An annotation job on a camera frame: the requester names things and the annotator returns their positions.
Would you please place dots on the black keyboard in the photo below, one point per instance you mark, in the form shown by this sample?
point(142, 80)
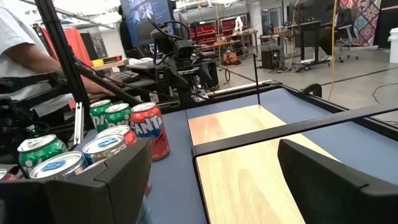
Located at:
point(126, 76)

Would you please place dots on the white trash bin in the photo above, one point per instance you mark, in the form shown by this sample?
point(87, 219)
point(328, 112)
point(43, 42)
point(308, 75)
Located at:
point(393, 45)

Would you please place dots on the wooden shelf black frame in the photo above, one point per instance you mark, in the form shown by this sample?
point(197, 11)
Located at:
point(242, 186)

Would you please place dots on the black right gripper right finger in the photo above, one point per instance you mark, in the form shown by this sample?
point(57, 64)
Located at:
point(335, 202)

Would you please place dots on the black standing desk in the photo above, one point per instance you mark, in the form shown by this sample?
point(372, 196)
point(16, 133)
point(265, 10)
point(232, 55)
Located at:
point(308, 28)

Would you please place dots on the person's hand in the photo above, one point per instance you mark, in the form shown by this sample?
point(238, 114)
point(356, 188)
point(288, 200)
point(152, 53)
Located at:
point(99, 88)

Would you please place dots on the black computer monitor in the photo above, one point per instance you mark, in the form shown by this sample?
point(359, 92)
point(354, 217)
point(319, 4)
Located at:
point(146, 18)

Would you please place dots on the orange shop vacuum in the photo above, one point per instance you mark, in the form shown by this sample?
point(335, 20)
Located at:
point(230, 57)

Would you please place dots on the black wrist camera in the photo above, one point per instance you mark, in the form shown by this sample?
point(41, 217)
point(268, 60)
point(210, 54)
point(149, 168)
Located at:
point(184, 49)

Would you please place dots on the colourful patchwork quilt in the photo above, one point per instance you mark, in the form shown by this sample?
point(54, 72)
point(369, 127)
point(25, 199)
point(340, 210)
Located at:
point(368, 21)

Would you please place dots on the silver metal bracket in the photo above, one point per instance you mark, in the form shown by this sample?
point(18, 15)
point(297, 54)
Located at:
point(79, 123)

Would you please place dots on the person's forearm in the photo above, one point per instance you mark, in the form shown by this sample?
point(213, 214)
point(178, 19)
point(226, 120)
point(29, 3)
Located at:
point(40, 60)

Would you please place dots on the red fabric panel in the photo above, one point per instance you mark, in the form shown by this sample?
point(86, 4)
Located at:
point(74, 43)

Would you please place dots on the black office chair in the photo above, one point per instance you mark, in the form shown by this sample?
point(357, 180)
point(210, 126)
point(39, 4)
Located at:
point(345, 31)

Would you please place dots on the black speaker box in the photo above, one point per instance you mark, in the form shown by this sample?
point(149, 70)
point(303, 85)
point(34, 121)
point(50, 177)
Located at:
point(270, 59)

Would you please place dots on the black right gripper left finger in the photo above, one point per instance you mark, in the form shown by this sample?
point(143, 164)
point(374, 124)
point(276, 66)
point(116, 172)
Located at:
point(118, 193)

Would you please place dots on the blue table mat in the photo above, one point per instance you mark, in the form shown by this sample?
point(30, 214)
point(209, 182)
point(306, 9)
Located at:
point(174, 186)

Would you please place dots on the light wooden desk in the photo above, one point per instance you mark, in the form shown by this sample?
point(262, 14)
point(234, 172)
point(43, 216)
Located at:
point(115, 66)

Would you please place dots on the white humanoid figure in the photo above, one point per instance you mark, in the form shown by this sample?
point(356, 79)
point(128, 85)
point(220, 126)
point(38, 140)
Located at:
point(238, 25)

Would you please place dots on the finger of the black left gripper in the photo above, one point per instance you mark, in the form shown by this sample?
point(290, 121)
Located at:
point(178, 81)
point(209, 74)

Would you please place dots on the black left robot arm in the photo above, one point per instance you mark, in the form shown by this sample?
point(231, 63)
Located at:
point(160, 46)

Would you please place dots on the yellow black box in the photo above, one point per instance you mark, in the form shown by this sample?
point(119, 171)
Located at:
point(105, 60)

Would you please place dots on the red storage bin rack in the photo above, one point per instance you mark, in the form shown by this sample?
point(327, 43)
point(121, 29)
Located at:
point(206, 35)
point(230, 26)

